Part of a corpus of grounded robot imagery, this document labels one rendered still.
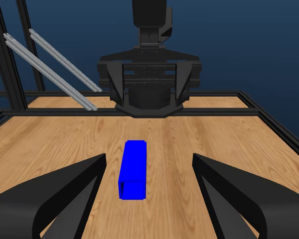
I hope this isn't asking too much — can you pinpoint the blue hollow socket block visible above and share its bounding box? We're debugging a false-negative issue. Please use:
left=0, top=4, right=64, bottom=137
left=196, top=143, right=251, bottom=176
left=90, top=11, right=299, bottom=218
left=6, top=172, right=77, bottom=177
left=118, top=140, right=148, bottom=201

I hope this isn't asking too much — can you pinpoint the black table frame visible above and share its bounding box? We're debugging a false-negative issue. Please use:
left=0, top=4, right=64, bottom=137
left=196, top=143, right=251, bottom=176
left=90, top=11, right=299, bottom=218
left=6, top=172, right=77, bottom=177
left=0, top=0, right=299, bottom=165

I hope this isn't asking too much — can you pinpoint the silver aluminium rail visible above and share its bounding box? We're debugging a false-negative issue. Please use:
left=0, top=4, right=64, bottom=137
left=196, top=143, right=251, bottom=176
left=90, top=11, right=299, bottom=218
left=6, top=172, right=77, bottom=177
left=29, top=28, right=103, bottom=92
left=3, top=32, right=98, bottom=112

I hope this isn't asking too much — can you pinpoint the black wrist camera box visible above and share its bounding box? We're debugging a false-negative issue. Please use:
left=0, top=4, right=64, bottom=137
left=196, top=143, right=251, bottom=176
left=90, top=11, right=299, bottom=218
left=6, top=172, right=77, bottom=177
left=132, top=0, right=168, bottom=48

